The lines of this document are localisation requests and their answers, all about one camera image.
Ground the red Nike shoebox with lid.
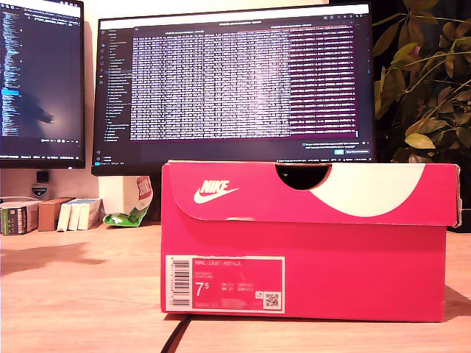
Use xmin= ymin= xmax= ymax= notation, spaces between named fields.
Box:
xmin=160 ymin=158 xmax=461 ymax=324

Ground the small white blue box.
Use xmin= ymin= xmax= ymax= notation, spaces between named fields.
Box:
xmin=56 ymin=201 xmax=74 ymax=232
xmin=77 ymin=197 xmax=104 ymax=231
xmin=68 ymin=199 xmax=88 ymax=232

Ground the brown cardboard box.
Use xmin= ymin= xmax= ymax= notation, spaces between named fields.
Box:
xmin=36 ymin=197 xmax=74 ymax=232

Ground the green printed cardboard box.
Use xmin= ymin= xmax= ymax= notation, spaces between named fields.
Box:
xmin=0 ymin=201 xmax=40 ymax=236

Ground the red white printed can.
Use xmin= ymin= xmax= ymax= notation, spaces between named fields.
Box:
xmin=135 ymin=175 xmax=154 ymax=211

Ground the wide black monitor with terminal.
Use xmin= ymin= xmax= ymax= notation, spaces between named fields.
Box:
xmin=91 ymin=2 xmax=377 ymax=177

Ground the green leafy houseplant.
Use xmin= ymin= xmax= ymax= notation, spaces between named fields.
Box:
xmin=372 ymin=0 xmax=471 ymax=165

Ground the black computer monitor with code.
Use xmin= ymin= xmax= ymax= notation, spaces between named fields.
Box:
xmin=0 ymin=0 xmax=86 ymax=170

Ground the black cable on table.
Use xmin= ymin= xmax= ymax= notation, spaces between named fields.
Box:
xmin=160 ymin=316 xmax=192 ymax=353

